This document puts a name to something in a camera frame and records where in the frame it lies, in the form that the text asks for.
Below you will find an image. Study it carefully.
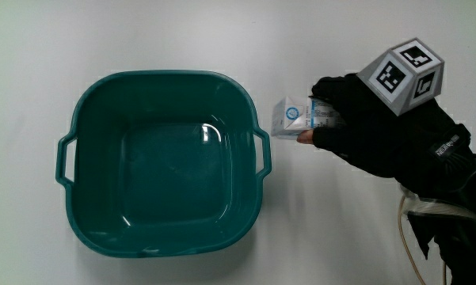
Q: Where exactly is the person's right hand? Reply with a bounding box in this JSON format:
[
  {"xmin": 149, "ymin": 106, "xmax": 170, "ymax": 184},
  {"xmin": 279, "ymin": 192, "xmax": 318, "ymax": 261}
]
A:
[{"xmin": 296, "ymin": 37, "xmax": 473, "ymax": 181}]

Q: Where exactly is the white milk carton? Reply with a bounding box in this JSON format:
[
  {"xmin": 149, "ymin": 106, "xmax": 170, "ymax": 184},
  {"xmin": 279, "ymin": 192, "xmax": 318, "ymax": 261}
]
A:
[{"xmin": 270, "ymin": 95, "xmax": 346, "ymax": 141}]

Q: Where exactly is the person's right forearm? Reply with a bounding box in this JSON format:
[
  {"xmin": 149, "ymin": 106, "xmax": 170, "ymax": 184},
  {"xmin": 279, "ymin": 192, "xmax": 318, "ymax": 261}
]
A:
[{"xmin": 395, "ymin": 136, "xmax": 476, "ymax": 285}]

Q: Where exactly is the white desk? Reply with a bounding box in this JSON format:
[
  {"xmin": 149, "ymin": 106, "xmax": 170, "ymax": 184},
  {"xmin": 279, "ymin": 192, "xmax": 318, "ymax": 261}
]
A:
[{"xmin": 0, "ymin": 0, "xmax": 476, "ymax": 285}]

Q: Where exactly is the clear plastic wrap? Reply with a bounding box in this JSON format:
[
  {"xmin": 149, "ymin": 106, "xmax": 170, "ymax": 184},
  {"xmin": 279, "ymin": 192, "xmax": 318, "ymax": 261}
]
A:
[{"xmin": 402, "ymin": 188, "xmax": 476, "ymax": 229}]

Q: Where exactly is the teal plastic basin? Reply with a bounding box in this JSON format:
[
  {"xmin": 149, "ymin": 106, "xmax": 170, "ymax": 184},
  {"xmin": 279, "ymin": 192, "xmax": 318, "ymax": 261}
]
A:
[{"xmin": 55, "ymin": 70, "xmax": 273, "ymax": 259}]

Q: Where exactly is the beige cable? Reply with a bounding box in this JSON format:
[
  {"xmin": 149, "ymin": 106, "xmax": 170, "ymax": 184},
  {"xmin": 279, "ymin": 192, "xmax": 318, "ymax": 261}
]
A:
[{"xmin": 397, "ymin": 193, "xmax": 429, "ymax": 285}]

